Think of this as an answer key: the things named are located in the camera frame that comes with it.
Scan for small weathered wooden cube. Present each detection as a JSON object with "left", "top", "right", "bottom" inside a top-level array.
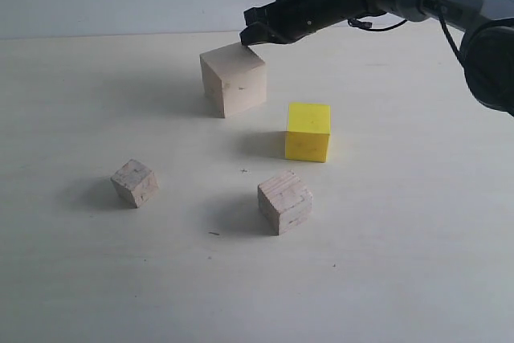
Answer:
[{"left": 110, "top": 159, "right": 159, "bottom": 208}]

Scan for medium weathered wooden cube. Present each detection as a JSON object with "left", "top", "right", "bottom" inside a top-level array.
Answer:
[{"left": 257, "top": 170, "right": 313, "bottom": 235}]

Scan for yellow cube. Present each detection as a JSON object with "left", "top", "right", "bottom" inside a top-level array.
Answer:
[{"left": 285, "top": 102, "right": 331, "bottom": 163}]

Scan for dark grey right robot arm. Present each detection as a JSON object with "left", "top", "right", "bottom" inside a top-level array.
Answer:
[{"left": 240, "top": 0, "right": 513, "bottom": 114}]

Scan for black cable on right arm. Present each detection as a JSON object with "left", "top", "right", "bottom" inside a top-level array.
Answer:
[{"left": 348, "top": 0, "right": 467, "bottom": 67}]

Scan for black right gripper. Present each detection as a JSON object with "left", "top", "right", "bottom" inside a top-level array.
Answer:
[{"left": 239, "top": 0, "right": 369, "bottom": 45}]

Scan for large pale wooden cube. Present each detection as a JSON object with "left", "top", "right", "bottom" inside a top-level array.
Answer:
[{"left": 199, "top": 42, "right": 267, "bottom": 118}]

